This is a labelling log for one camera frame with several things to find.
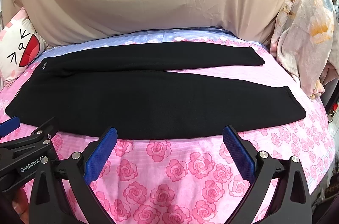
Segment pink rose bed sheet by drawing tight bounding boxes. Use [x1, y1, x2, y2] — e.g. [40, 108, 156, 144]
[0, 26, 337, 224]

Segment person's left hand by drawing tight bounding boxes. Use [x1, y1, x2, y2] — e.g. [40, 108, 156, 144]
[12, 188, 29, 224]

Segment black pants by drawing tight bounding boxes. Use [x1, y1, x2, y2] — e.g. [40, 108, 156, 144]
[5, 42, 306, 140]

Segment white cartoon face pillow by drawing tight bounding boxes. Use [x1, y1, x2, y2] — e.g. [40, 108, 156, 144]
[0, 8, 48, 88]

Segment floral pale pink blanket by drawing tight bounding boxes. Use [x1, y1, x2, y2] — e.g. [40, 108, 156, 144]
[270, 0, 338, 98]

